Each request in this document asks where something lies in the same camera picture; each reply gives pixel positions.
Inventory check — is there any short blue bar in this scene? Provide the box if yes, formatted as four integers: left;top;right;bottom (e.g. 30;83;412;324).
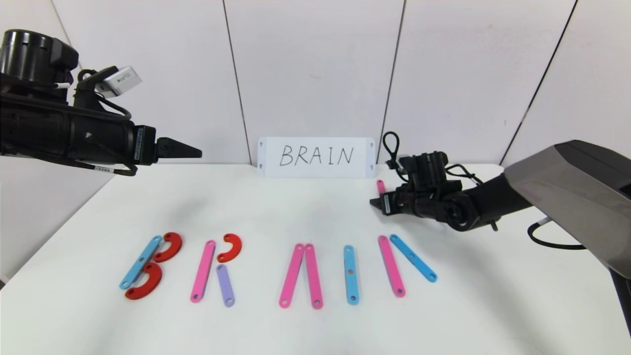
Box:
389;234;438;283

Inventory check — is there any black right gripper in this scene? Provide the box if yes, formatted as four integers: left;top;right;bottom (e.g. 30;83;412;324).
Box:
369;191;419;216

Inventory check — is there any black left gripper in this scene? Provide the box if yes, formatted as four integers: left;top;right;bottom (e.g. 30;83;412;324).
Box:
68;112;203;169

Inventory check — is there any black left camera bracket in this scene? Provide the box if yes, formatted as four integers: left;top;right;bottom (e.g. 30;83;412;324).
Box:
72;67;120;115

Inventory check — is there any red C-shaped piece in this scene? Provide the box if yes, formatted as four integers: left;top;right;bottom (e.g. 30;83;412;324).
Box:
153;232;183;263
125;262;163;300
216;233;243;263

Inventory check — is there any short purple bar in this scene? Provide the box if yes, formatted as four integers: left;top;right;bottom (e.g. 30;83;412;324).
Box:
216;264;236;308

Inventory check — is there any white BRAIN sign card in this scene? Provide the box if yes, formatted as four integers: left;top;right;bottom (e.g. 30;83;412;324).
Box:
257;137;377;178

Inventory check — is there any black looped camera cable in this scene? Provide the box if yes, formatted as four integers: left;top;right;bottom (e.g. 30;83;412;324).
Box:
383;131;401;171

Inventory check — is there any thin black left camera cable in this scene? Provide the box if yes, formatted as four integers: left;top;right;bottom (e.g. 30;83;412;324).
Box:
28;147;139;177

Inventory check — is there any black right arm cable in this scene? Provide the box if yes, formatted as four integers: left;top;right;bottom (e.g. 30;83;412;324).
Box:
527;218;588;251

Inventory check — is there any blue bar with orange hole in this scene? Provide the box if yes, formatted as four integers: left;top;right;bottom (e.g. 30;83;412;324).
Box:
343;245;360;305

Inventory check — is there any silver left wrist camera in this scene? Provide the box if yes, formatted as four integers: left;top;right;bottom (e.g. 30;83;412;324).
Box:
99;66;143;98

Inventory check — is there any long blue bar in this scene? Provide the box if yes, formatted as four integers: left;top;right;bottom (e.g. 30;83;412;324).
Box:
119;235;164;290

